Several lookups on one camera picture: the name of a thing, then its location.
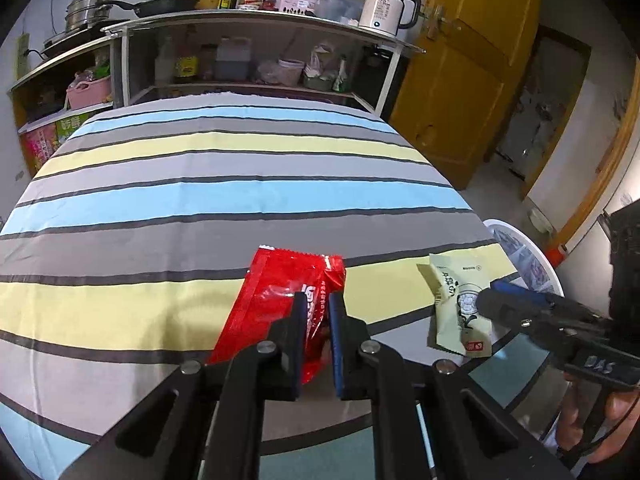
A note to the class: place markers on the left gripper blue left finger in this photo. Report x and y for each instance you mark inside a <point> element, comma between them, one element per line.
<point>286,366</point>

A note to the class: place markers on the pink plastic basket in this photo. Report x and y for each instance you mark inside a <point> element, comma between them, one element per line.
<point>89,92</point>

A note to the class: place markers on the red snack packet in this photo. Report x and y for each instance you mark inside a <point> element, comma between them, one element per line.
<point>267,294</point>

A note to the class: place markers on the striped tablecloth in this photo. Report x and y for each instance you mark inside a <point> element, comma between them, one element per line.
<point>123,257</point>

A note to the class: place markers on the person's right hand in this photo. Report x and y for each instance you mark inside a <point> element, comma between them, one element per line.
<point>621,413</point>

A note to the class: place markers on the pink utensil holder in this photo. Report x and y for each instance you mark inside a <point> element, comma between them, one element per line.
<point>298,7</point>

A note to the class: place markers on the beige snack packet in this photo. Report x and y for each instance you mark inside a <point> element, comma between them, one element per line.
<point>456,282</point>

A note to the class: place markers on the yellow label oil bottle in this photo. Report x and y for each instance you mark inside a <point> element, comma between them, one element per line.
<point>186,65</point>

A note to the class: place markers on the yellow wooden door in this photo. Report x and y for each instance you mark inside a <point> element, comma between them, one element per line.
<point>455,94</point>

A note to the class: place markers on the clear plastic container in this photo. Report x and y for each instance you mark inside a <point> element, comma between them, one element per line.
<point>340,11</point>

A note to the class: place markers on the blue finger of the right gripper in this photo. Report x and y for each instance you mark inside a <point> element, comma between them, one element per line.
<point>558,305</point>

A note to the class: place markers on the white round trash bin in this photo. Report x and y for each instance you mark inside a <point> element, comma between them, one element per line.
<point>533,266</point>

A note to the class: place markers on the black induction cooker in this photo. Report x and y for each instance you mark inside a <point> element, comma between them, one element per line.
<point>68,40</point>

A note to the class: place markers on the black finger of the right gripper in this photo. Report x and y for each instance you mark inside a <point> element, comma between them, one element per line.
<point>514,313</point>

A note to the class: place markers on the dark liquid plastic jug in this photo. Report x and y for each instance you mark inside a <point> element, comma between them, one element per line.
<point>233,58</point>

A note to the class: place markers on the white electric kettle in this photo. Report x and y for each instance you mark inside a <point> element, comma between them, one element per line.
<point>385,16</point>

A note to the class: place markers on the white metal shelf rack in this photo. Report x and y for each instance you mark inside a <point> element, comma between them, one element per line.
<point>119,64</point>

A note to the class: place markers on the black frying pan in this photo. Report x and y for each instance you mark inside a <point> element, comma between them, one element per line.
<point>156,7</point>

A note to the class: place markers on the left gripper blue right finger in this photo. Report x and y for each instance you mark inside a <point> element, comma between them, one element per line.
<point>351,373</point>

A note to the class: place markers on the stainless steel steamer pot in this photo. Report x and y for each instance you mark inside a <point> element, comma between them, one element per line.
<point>86,12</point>

